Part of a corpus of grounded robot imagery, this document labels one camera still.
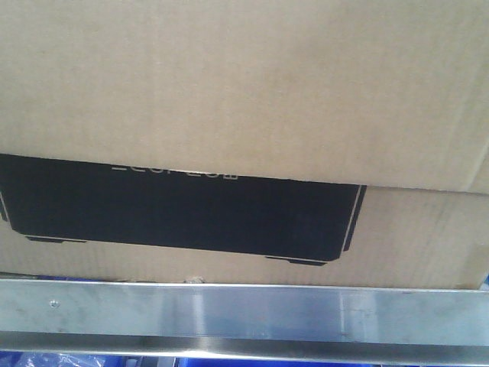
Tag blue bins under rail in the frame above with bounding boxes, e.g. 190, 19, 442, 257
0, 351, 489, 367

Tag silver metal shelf rail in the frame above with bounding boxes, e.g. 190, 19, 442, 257
1, 279, 488, 366

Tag brown cardboard box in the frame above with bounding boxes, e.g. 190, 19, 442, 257
1, 1, 488, 289

